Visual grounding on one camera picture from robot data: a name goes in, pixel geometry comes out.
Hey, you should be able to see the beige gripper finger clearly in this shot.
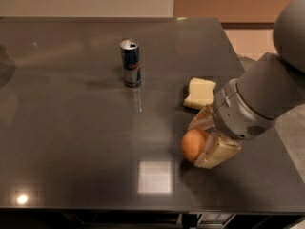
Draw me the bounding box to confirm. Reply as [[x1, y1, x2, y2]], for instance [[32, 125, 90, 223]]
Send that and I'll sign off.
[[194, 132, 241, 169], [188, 105, 215, 131]]

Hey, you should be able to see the orange fruit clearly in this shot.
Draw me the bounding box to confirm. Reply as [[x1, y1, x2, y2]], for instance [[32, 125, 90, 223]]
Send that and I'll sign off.
[[181, 129, 209, 163]]

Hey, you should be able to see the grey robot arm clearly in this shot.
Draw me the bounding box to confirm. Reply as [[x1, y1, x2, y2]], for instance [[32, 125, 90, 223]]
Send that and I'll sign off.
[[181, 0, 305, 169]]

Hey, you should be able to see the yellow sponge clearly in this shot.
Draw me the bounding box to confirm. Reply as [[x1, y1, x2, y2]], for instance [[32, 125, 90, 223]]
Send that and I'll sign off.
[[183, 77, 216, 110]]

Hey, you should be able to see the blue silver energy drink can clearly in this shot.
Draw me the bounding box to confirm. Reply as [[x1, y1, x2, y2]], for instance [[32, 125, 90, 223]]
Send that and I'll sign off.
[[120, 39, 141, 87]]

